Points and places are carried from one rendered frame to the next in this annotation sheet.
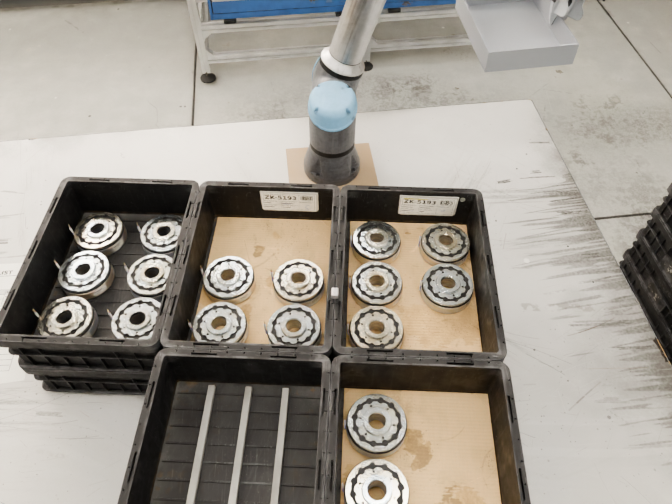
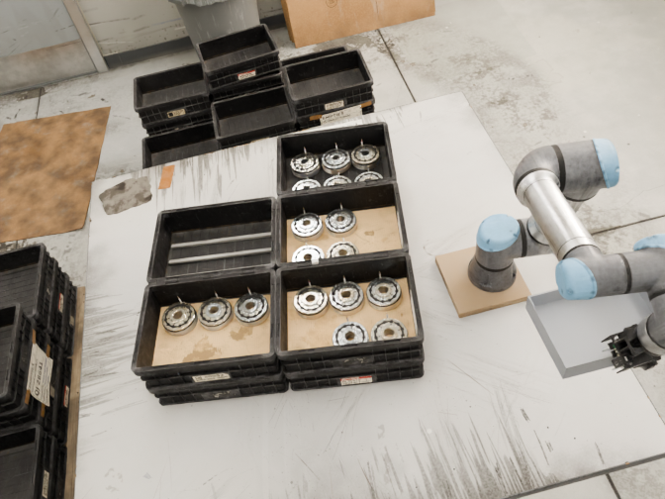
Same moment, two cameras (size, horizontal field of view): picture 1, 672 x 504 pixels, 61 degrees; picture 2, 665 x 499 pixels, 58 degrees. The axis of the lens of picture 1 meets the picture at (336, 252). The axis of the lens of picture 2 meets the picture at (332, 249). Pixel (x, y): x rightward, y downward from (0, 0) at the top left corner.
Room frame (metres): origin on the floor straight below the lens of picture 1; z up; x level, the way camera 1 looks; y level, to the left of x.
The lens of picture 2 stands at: (0.69, -1.11, 2.33)
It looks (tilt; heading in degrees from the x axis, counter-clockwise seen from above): 51 degrees down; 93
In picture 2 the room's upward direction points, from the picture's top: 12 degrees counter-clockwise
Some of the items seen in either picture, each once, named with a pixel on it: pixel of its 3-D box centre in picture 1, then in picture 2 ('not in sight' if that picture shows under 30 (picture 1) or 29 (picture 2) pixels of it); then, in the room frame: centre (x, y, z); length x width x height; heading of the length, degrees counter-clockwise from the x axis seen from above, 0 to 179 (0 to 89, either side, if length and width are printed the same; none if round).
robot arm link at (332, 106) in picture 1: (332, 115); (499, 240); (1.11, 0.01, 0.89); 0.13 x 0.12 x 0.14; 178
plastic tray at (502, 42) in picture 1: (512, 24); (601, 322); (1.22, -0.41, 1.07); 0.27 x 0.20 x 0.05; 7
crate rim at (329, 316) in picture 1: (259, 260); (339, 224); (0.65, 0.15, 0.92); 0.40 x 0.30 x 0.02; 178
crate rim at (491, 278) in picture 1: (414, 266); (345, 303); (0.64, -0.15, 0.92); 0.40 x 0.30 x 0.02; 178
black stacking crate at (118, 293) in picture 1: (114, 270); (335, 169); (0.66, 0.45, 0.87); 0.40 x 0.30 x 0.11; 178
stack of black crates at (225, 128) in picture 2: not in sight; (259, 137); (0.28, 1.37, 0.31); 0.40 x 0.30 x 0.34; 7
